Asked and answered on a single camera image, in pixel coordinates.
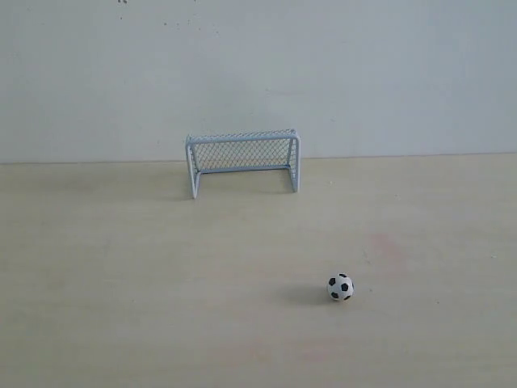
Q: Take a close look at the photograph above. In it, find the black and white soccer ball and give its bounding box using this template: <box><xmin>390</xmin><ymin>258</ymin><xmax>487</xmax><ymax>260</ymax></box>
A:
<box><xmin>326</xmin><ymin>273</ymin><xmax>355</xmax><ymax>302</ymax></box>

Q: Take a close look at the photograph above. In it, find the small white wire goal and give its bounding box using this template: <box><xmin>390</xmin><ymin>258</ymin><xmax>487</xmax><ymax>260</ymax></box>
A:
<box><xmin>185</xmin><ymin>129</ymin><xmax>301</xmax><ymax>198</ymax></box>

